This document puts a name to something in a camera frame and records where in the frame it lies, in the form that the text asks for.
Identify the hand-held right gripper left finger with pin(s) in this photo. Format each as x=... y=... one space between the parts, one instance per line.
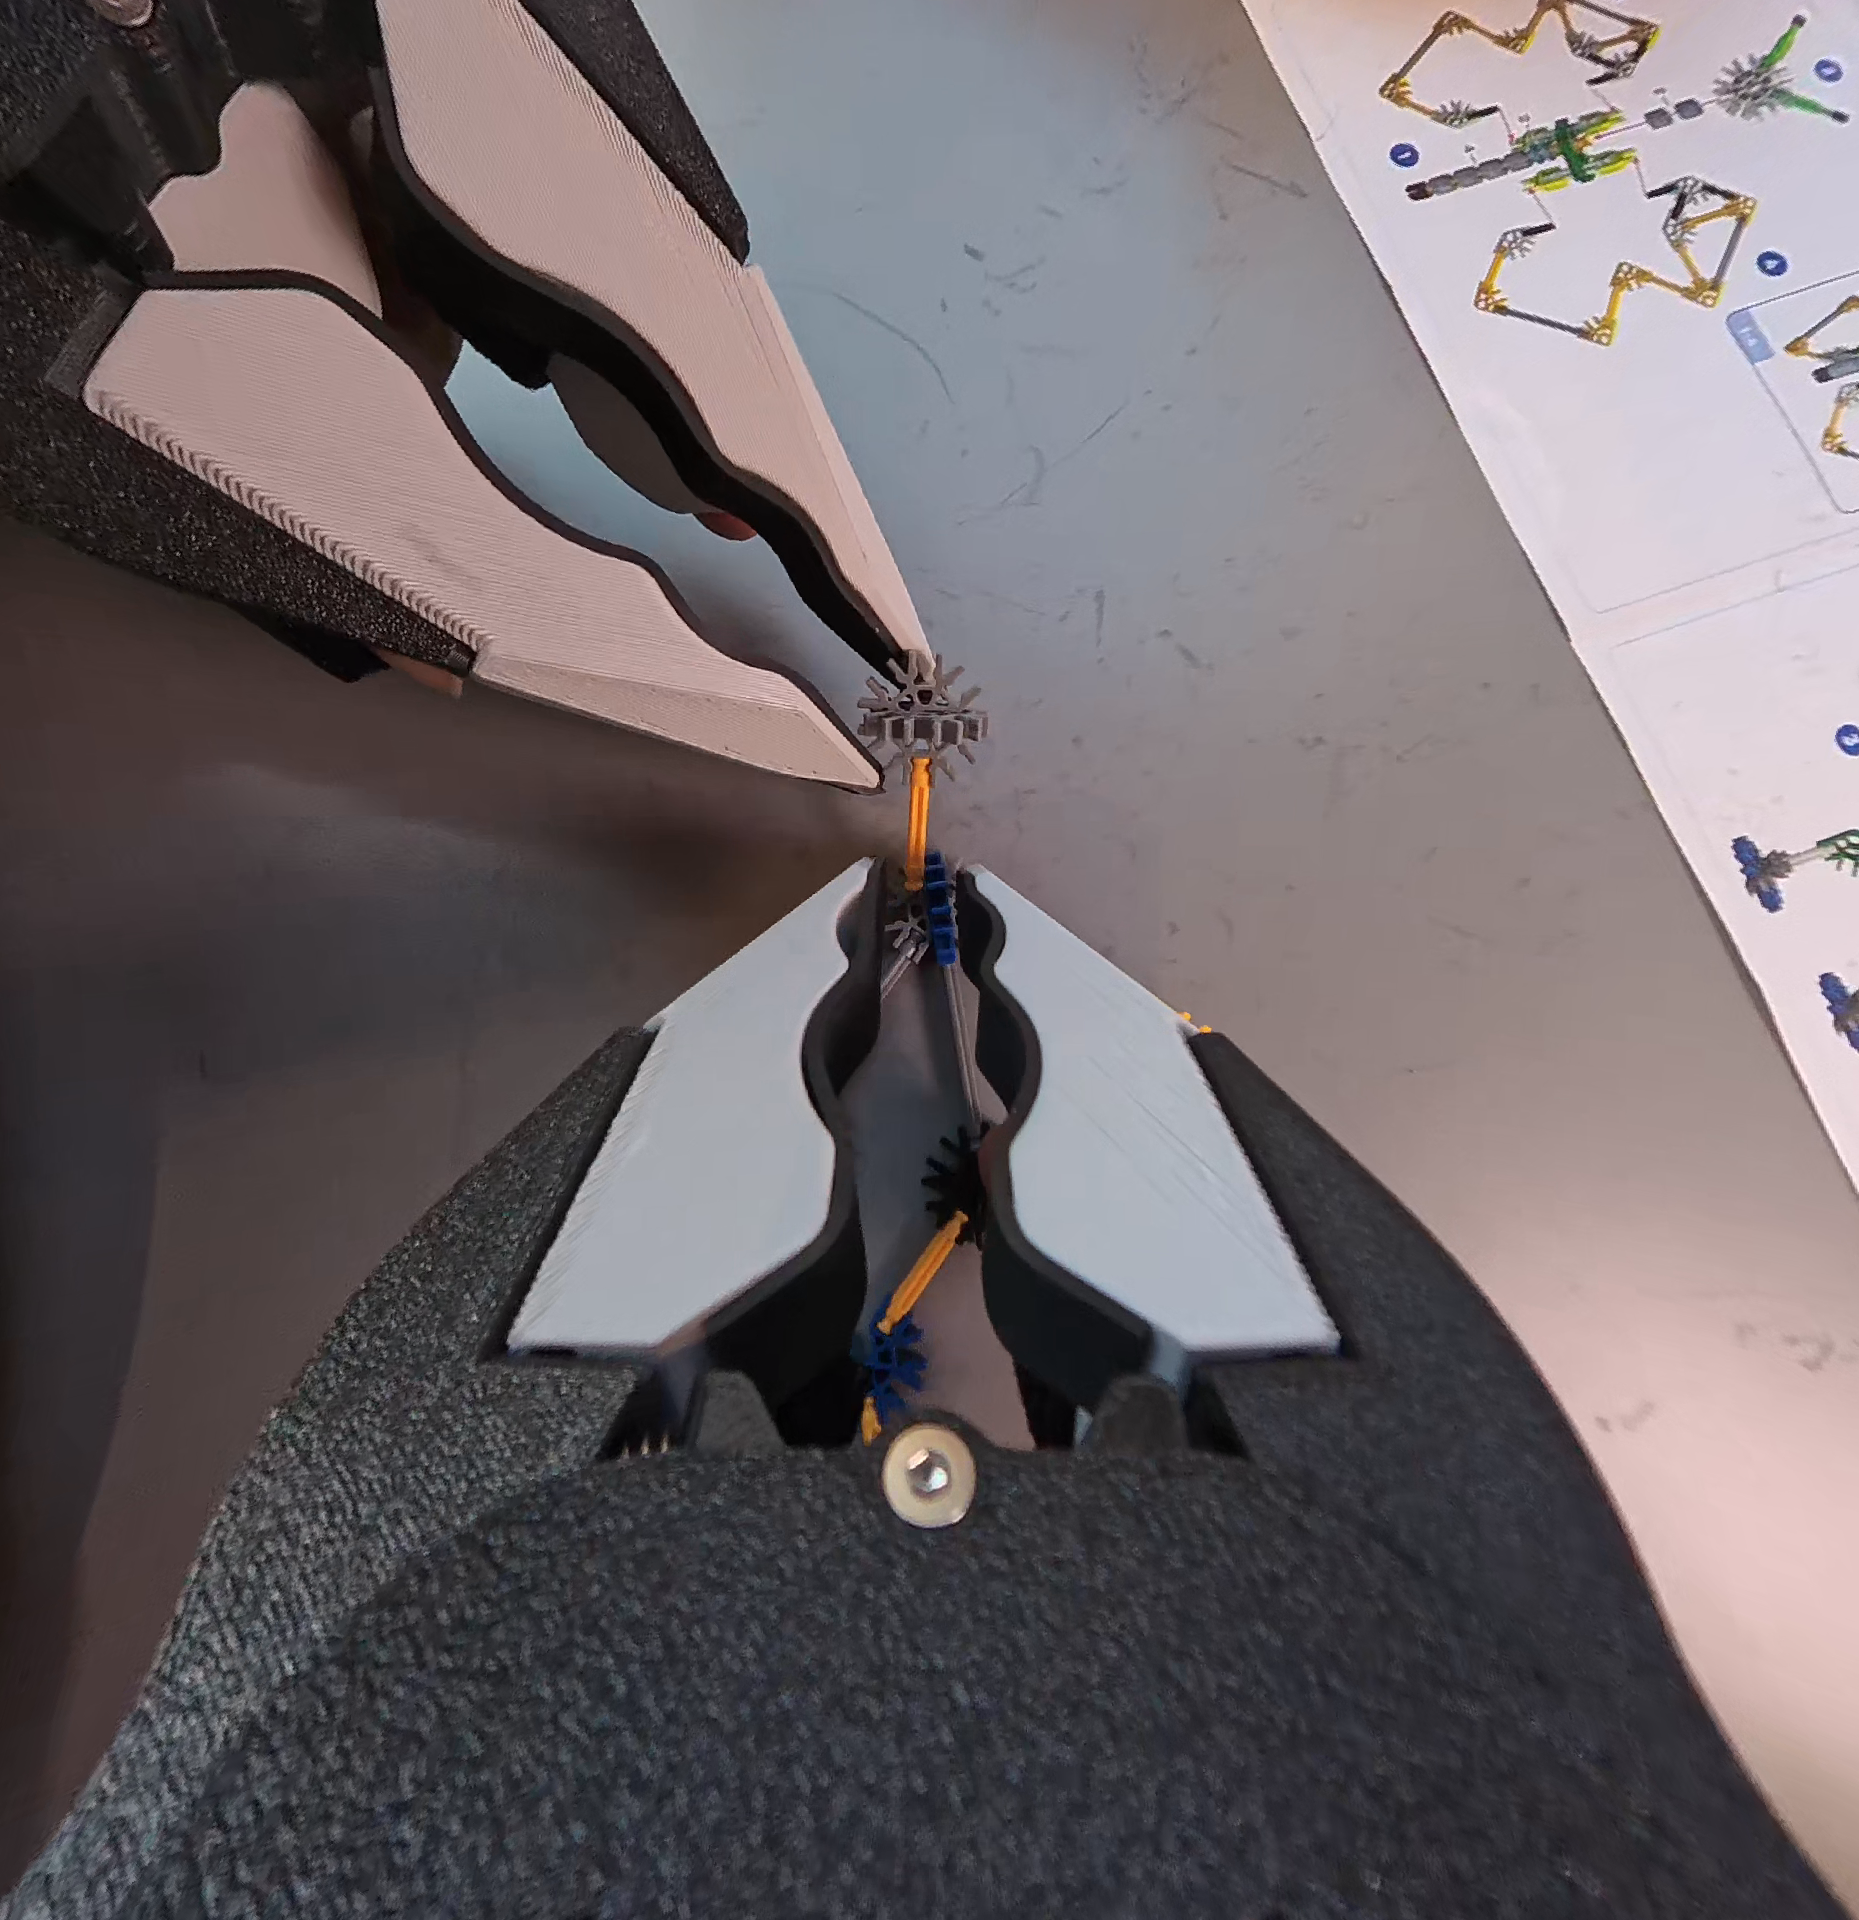
x=690 y=1187

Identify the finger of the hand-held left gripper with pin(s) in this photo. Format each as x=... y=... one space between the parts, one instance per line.
x=345 y=479
x=598 y=195

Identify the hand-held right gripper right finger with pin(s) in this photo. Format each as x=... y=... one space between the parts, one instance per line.
x=1152 y=1187

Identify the multicolour rod and connector assembly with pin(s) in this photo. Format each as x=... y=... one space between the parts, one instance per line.
x=958 y=1170

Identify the grey connector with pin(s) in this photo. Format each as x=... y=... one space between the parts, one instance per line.
x=924 y=718

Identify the person's left hand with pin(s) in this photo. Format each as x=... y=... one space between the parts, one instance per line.
x=419 y=676

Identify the white toy instruction sheet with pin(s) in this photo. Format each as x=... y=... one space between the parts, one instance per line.
x=1665 y=449

